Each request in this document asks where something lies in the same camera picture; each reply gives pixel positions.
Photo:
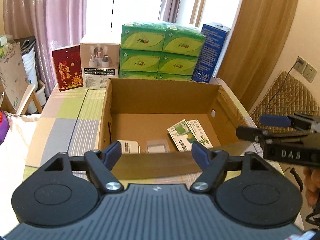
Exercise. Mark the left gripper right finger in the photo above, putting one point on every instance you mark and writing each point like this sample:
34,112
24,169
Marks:
214,165

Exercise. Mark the pink curtain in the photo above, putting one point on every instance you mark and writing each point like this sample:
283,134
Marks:
53,23

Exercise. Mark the brown paper bag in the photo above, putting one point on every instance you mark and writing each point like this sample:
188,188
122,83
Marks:
14,80

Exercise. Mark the red greeting card box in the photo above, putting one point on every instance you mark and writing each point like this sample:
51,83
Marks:
67,64

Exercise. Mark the purple box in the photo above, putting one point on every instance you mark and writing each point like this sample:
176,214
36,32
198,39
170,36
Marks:
4,126

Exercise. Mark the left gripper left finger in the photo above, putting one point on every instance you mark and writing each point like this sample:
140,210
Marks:
98,166

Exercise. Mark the white humidifier box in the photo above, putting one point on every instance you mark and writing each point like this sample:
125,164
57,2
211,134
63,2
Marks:
99,54

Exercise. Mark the clear plastic cup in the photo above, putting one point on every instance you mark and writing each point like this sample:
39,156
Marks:
157,146

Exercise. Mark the green tissue pack stack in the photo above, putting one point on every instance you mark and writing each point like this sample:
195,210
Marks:
161,50

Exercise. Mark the right hand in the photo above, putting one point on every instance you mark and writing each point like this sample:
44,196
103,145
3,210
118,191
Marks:
312,184

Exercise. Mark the blue milk carton box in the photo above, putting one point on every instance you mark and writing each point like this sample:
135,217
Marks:
215,37

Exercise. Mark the green medicine box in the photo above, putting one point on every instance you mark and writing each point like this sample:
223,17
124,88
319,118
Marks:
182,136

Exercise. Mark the wall power socket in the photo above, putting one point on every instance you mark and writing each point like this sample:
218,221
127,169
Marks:
305,69

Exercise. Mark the brown cardboard box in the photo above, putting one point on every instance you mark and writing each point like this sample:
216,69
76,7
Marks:
142,110

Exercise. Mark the quilted brown chair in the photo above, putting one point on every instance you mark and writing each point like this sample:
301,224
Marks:
286,96

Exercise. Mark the white ointment box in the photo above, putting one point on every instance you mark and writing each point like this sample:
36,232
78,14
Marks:
199,133

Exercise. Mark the white grey square container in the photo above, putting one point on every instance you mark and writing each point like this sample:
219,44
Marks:
129,147

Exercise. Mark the brown curtain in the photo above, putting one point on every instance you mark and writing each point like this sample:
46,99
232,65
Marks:
258,37

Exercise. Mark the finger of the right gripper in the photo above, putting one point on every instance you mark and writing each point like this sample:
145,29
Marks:
275,120
250,134

